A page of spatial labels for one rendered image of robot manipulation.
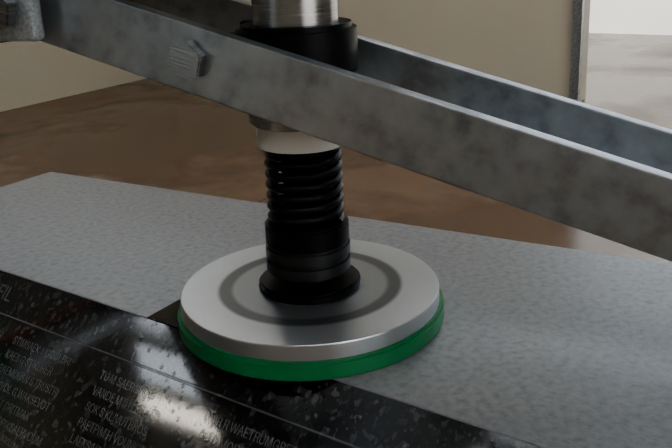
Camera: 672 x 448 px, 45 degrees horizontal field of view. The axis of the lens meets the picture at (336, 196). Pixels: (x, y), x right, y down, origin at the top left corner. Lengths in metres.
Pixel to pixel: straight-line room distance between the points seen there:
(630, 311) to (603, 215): 0.20
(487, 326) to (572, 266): 0.15
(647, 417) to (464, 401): 0.12
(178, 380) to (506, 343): 0.26
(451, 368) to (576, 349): 0.10
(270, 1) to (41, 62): 6.11
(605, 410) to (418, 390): 0.12
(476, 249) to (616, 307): 0.17
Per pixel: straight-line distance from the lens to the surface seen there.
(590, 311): 0.71
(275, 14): 0.60
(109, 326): 0.74
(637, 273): 0.79
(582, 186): 0.52
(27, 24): 0.66
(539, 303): 0.71
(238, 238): 0.87
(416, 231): 0.87
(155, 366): 0.69
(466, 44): 5.97
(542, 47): 5.77
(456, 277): 0.75
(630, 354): 0.65
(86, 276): 0.82
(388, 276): 0.69
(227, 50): 0.59
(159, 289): 0.77
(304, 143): 0.61
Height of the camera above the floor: 1.15
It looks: 18 degrees down
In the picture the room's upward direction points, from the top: 2 degrees counter-clockwise
